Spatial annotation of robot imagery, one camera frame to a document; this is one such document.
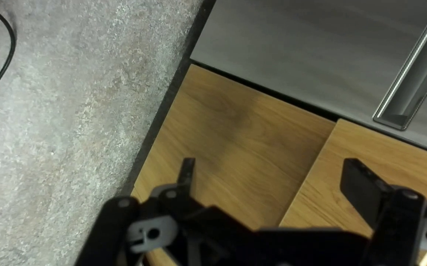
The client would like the stainless steel dishwasher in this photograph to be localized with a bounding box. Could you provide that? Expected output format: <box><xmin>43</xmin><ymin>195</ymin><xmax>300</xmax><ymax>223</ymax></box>
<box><xmin>189</xmin><ymin>0</ymin><xmax>427</xmax><ymax>159</ymax></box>

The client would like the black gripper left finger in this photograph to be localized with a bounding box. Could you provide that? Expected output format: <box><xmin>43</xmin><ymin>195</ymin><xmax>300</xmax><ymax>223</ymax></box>
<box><xmin>74</xmin><ymin>156</ymin><xmax>214</xmax><ymax>266</ymax></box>

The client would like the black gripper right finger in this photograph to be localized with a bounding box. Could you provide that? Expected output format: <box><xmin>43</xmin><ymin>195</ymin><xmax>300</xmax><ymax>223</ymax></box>
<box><xmin>340</xmin><ymin>156</ymin><xmax>427</xmax><ymax>266</ymax></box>

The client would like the wooden kitchen drawer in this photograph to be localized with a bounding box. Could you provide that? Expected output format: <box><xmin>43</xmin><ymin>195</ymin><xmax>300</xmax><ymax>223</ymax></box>
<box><xmin>278</xmin><ymin>116</ymin><xmax>427</xmax><ymax>266</ymax></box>

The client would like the steel dishwasher handle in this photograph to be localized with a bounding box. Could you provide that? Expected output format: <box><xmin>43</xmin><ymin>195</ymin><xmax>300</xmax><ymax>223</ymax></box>
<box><xmin>372</xmin><ymin>0</ymin><xmax>427</xmax><ymax>131</ymax></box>

